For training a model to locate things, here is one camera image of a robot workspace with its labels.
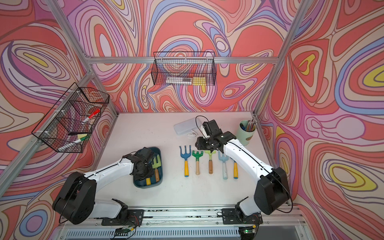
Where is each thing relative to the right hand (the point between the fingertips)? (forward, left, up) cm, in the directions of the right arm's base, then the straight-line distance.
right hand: (200, 148), depth 82 cm
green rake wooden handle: (+3, +1, -14) cm, 15 cm away
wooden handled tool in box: (-3, +27, -13) cm, 30 cm away
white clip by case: (+19, +5, -13) cm, 24 cm away
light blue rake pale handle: (0, -15, -14) cm, 21 cm away
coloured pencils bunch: (+15, -33, +1) cm, 36 cm away
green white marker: (-2, +63, +12) cm, 64 cm away
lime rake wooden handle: (-2, -7, -14) cm, 15 cm away
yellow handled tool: (-13, +30, -13) cm, 35 cm away
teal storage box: (-13, +34, -14) cm, 39 cm away
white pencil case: (+27, +8, -12) cm, 31 cm away
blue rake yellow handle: (+4, +9, -15) cm, 18 cm away
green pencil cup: (+11, -29, -1) cm, 31 cm away
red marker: (+12, +58, +16) cm, 62 cm away
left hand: (-9, +29, -14) cm, 34 cm away
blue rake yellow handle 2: (-8, -21, -15) cm, 27 cm away
